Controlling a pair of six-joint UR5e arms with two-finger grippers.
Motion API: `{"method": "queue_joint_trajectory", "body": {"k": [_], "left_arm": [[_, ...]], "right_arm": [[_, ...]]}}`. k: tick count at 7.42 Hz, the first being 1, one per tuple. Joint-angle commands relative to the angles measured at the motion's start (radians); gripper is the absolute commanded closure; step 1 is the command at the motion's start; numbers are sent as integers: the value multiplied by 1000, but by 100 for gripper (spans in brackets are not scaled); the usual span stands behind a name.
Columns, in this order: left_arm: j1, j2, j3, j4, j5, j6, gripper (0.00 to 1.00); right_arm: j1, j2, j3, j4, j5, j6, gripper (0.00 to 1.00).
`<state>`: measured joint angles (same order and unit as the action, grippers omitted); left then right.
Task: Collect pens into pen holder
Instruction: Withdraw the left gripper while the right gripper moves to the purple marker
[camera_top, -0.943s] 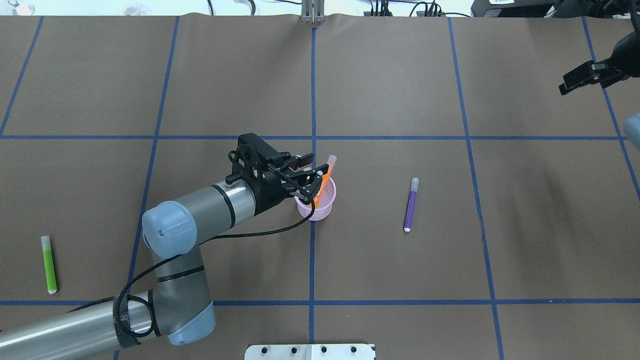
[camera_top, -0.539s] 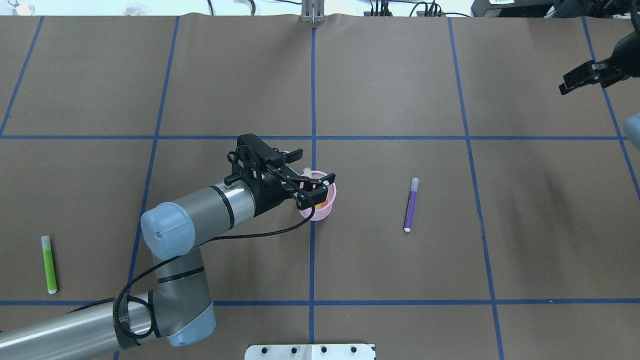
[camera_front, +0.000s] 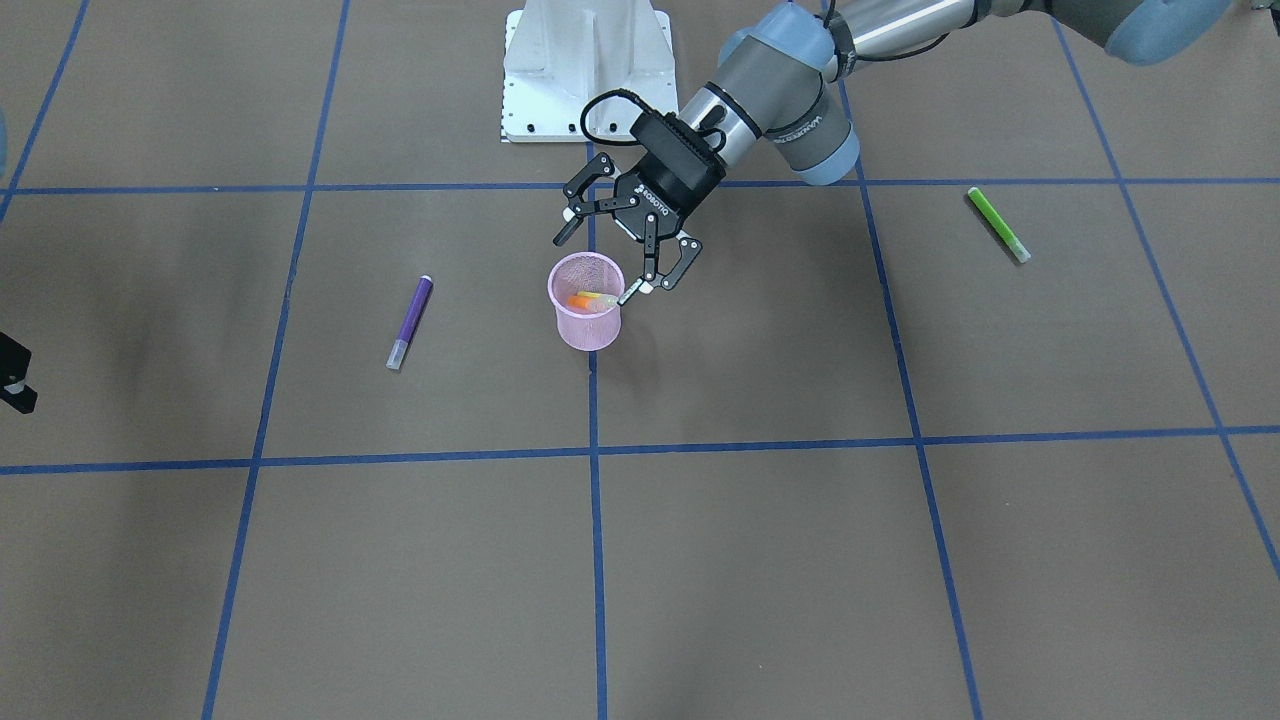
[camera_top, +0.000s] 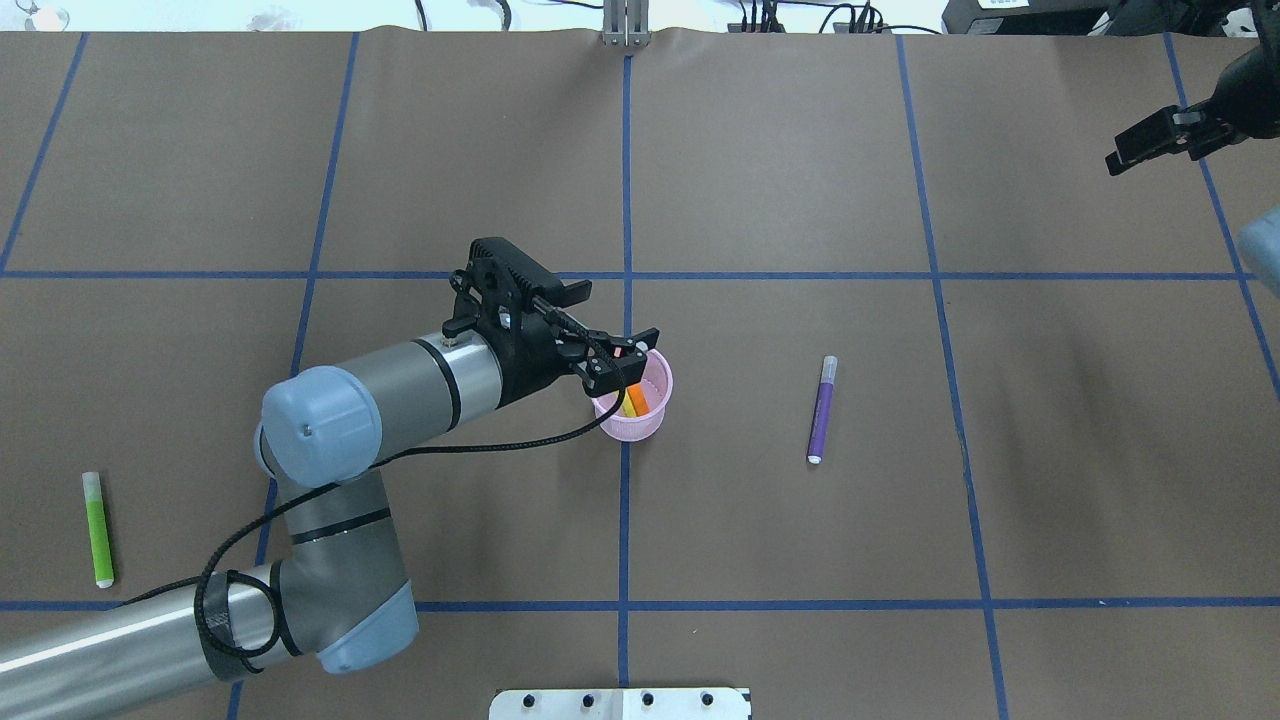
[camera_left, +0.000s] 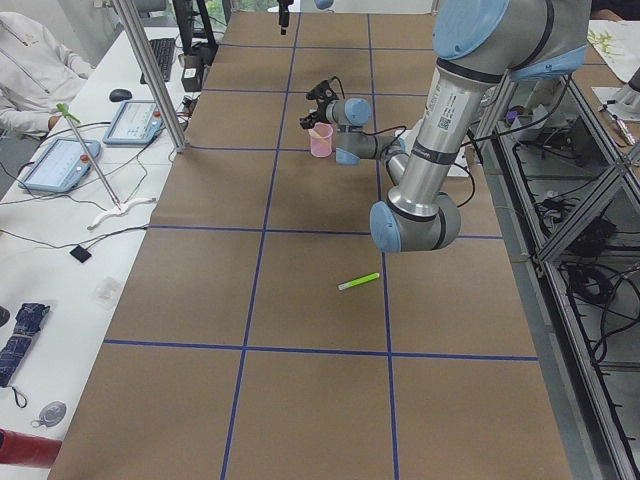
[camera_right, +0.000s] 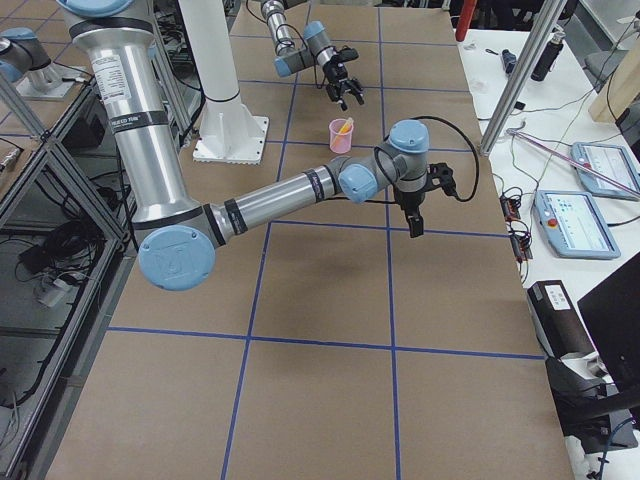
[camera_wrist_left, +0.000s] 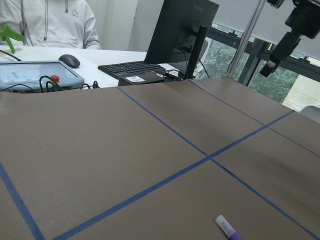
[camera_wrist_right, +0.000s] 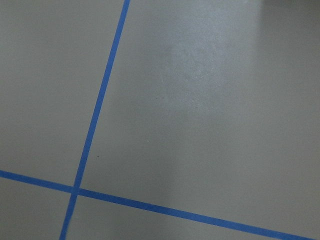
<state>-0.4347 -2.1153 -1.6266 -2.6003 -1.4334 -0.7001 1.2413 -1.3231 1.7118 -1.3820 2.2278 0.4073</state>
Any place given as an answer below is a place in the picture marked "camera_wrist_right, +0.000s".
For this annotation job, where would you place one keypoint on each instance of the brown paper table mat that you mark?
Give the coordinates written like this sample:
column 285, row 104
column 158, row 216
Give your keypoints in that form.
column 159, row 119

